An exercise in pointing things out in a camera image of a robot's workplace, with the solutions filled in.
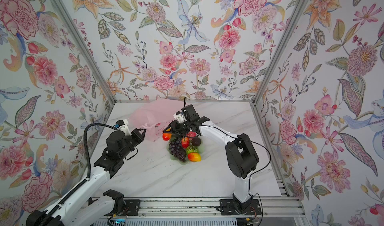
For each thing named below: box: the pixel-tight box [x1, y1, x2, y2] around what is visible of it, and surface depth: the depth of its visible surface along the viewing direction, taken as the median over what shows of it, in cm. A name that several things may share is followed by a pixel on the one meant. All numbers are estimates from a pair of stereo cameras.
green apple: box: [186, 145, 200, 155], surface depth 89 cm
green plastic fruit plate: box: [166, 139, 205, 165], surface depth 88 cm
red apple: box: [181, 137, 190, 149], surface depth 94 cm
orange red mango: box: [162, 133, 172, 141], surface depth 82 cm
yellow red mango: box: [187, 152, 202, 162], surface depth 85 cm
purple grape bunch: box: [168, 138, 187, 163], surface depth 88 cm
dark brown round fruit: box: [190, 137, 202, 147], surface depth 93 cm
